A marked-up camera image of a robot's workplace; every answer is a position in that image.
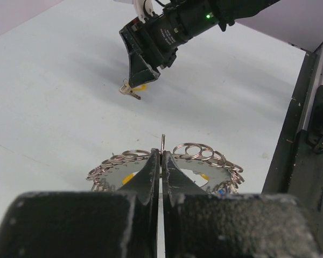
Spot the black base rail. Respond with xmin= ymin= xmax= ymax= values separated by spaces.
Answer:
xmin=262 ymin=43 xmax=323 ymax=246

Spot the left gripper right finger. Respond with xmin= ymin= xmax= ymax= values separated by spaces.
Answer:
xmin=161 ymin=150 xmax=323 ymax=258

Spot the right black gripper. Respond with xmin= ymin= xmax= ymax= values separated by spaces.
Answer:
xmin=120 ymin=6 xmax=188 ymax=88

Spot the round metal keyring organiser disc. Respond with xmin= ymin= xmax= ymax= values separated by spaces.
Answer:
xmin=86 ymin=137 xmax=244 ymax=195

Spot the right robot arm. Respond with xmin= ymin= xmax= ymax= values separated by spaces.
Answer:
xmin=119 ymin=0 xmax=275 ymax=88

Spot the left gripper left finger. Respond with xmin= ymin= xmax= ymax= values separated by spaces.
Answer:
xmin=0 ymin=149 xmax=160 ymax=257

